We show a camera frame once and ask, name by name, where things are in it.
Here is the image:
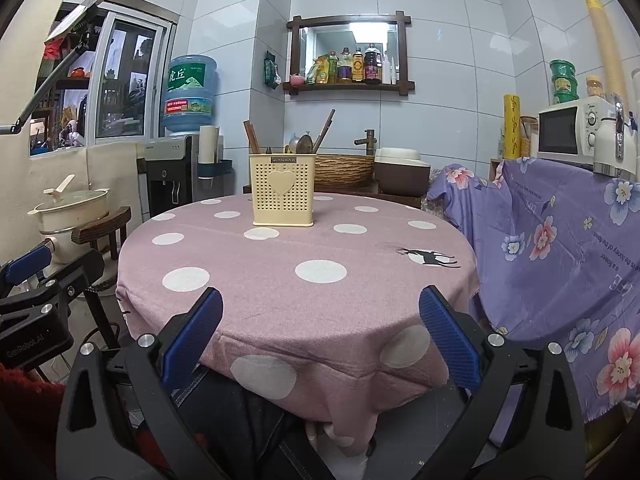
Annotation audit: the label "pink polka dot tablecloth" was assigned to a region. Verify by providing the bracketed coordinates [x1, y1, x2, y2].
[116, 194, 478, 455]

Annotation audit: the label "green hanging packet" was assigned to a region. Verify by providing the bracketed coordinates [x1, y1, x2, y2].
[264, 51, 281, 90]

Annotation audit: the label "yellow label oil bottle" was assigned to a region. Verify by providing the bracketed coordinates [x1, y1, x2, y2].
[352, 48, 364, 82]

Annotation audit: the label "blue water jug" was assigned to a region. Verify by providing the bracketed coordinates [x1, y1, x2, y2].
[163, 54, 218, 133]

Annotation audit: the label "cream cooking pot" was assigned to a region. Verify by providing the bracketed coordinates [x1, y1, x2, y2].
[27, 174, 110, 234]

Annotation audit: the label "dark soy sauce bottle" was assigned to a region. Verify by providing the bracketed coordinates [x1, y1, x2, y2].
[363, 44, 383, 84]

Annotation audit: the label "purple floral cloth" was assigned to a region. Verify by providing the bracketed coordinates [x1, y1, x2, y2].
[427, 157, 639, 420]

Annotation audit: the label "white microwave oven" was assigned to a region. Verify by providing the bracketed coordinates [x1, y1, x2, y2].
[536, 96, 614, 165]

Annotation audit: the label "cream plastic utensil holder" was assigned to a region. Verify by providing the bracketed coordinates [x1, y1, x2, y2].
[250, 154, 316, 228]

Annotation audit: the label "purple label bottle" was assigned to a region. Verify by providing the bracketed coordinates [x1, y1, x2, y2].
[336, 47, 352, 84]

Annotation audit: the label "yellow roll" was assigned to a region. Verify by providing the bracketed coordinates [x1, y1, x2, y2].
[503, 94, 521, 159]

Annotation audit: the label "white brown rice cooker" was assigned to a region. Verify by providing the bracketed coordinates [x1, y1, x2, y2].
[374, 148, 431, 197]

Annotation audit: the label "white kettle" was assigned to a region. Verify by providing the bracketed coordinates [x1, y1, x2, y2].
[593, 93, 638, 182]

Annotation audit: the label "green stacked bowls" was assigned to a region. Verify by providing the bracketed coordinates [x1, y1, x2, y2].
[549, 60, 579, 104]

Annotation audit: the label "bronze faucet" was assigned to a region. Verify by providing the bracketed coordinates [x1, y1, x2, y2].
[354, 129, 378, 156]

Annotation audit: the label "window frame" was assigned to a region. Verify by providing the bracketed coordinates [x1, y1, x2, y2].
[29, 0, 178, 156]

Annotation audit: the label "wooden sink counter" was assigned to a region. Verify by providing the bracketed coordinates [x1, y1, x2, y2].
[242, 181, 426, 210]

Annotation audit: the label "water dispenser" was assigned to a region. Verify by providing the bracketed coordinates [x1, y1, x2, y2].
[138, 133, 233, 217]

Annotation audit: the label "woven brown basin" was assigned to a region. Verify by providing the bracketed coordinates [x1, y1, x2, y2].
[314, 154, 374, 188]

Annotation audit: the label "wooden wall shelf frame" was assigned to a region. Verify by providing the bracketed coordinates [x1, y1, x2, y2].
[284, 11, 414, 96]

